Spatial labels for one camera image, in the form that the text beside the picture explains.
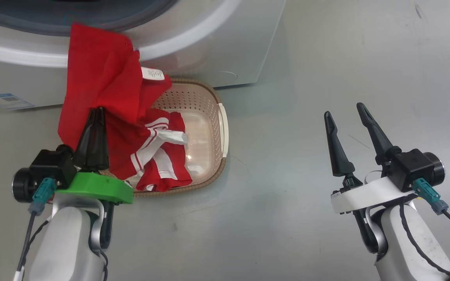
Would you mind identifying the blue white energy label sticker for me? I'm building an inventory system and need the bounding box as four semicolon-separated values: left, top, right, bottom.
0;92;36;111

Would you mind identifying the left teal-plug camera cable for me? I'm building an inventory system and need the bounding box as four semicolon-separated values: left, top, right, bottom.
14;177;57;281

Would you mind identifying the beige perforated laundry basket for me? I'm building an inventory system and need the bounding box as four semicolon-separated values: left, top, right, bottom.
103;78;230;198

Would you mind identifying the white washing machine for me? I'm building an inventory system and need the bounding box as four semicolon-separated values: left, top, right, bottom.
0;0;287;110

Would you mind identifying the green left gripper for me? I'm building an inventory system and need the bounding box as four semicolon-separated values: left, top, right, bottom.
55;107;134;205

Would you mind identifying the plain red garment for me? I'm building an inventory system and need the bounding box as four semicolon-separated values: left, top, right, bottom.
57;22;173;180

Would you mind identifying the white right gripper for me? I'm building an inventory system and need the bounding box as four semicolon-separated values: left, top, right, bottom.
323;102;419;215

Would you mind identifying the red garment with white stripes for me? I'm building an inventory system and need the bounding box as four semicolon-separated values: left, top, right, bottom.
125;109;193;193

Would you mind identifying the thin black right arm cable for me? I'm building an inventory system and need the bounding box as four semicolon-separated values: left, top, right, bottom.
398;203;450;280

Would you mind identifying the right teal-plug camera cable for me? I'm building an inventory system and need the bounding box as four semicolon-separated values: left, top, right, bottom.
412;177;450;238

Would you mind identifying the teal-plug camera cable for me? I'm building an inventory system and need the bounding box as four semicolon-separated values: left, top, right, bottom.
14;177;57;281
412;177;450;238

